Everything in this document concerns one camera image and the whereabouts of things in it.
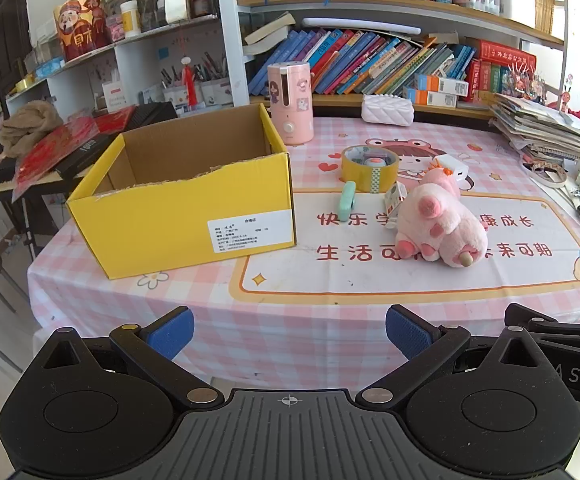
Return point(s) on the white rolled paper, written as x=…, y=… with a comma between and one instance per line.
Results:
x=359, y=25

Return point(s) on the black electronic keyboard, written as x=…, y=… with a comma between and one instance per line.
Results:
x=155, y=112

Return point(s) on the pink checkered tablecloth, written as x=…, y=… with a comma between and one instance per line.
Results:
x=295, y=310

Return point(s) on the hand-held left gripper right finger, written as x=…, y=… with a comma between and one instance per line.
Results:
x=409, y=332

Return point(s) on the white bottle yellow label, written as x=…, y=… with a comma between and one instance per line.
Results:
x=130, y=19

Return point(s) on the red thick books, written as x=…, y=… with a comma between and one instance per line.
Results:
x=499, y=60

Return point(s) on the red paper packet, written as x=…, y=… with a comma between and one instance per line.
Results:
x=115, y=121

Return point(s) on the two stacked lying books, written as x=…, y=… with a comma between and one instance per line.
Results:
x=267, y=35

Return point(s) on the white quilted pouch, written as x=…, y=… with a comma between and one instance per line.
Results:
x=387, y=109

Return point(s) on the white bookshelf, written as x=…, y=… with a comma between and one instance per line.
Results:
x=230, y=35

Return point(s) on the pink plush toy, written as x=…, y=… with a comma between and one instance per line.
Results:
x=439, y=220

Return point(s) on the black flat box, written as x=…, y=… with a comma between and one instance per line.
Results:
x=84, y=154

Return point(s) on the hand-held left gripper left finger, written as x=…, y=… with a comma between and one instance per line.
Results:
x=170, y=332

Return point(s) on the beige cloth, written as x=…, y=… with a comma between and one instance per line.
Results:
x=30, y=127

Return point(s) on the red figure paper lantern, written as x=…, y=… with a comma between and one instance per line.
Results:
x=80, y=27

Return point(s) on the white pen cup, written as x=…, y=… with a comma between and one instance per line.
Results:
x=176, y=96
x=216, y=91

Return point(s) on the orange and white box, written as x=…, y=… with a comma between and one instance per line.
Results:
x=429, y=97
x=442, y=84

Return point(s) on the small white printed carton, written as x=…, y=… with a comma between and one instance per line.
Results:
x=395, y=202

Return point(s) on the white storage box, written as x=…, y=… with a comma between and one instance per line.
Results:
x=517, y=6

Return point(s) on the yellow tape roll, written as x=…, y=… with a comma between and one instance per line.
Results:
x=354, y=170

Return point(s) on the row of leaning books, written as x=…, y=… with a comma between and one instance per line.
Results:
x=359, y=62

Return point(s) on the light blue flat box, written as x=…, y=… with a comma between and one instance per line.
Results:
x=50, y=67

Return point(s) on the white charger plug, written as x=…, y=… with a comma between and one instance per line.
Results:
x=452, y=166

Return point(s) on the white box red label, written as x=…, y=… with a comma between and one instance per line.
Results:
x=113, y=97

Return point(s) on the gold ribbon roll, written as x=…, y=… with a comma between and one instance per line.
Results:
x=24, y=83

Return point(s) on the black keyboard stand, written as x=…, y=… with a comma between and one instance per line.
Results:
x=20, y=220

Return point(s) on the yellow cardboard box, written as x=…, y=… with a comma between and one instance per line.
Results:
x=170, y=230

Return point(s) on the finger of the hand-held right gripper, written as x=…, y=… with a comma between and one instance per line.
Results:
x=569, y=335

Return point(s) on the stack of papers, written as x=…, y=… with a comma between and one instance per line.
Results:
x=544, y=125

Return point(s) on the red tassel ornament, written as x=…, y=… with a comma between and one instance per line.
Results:
x=188, y=80

